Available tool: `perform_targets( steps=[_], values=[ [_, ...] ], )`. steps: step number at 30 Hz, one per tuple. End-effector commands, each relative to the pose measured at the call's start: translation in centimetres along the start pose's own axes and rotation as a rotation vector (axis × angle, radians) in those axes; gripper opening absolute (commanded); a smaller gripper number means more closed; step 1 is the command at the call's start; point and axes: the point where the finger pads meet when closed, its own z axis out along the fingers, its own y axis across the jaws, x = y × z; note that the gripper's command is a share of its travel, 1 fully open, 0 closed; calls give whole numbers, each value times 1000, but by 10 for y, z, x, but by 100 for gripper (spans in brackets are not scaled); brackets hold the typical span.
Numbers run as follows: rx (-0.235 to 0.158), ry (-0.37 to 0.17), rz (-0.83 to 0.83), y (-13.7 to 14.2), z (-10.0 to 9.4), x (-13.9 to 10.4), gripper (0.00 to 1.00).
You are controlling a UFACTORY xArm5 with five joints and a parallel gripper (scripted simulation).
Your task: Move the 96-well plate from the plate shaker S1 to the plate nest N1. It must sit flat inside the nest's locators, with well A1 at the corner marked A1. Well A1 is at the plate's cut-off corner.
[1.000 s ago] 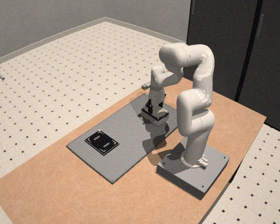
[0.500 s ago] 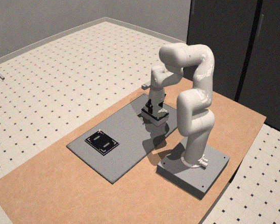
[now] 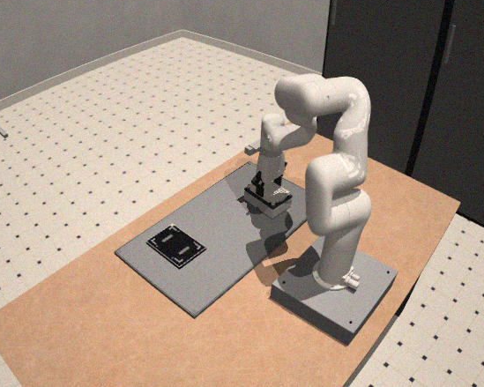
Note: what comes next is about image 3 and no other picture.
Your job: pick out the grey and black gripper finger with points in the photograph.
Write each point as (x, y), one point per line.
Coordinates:
(259, 188)
(278, 180)

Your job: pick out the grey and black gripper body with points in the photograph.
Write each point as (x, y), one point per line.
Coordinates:
(271, 168)

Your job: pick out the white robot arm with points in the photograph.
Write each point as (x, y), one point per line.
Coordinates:
(342, 170)

